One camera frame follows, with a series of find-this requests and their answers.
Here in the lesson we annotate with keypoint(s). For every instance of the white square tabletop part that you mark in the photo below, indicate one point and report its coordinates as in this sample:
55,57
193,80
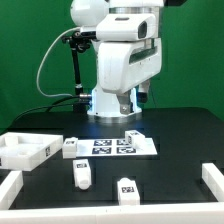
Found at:
26,151

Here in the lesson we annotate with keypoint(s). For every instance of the white U-shaped fence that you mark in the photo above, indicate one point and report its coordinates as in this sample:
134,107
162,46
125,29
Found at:
183,213

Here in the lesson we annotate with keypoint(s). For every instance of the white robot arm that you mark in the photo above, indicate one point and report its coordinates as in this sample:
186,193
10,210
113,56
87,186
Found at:
87,14

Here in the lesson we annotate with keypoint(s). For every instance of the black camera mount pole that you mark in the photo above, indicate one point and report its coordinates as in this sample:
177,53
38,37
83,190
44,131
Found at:
78,44

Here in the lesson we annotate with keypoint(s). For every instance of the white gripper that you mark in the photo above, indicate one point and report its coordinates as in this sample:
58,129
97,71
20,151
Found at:
124,65

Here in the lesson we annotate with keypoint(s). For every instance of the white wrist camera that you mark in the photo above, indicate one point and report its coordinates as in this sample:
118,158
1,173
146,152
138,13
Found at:
126,27

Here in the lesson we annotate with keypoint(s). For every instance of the white sheet with markers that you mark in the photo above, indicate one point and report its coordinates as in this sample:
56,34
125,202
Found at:
112,147

